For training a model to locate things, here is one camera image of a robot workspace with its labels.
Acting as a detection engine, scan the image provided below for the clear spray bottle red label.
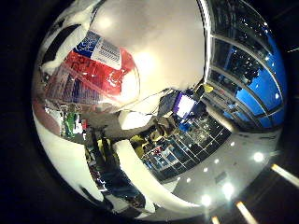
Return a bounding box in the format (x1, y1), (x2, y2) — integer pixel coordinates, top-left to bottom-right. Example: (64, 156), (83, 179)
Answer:
(42, 30), (141, 110)

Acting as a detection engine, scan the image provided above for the lit computer monitor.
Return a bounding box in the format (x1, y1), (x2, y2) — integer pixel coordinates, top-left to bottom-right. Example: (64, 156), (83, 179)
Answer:
(172, 92), (198, 120)

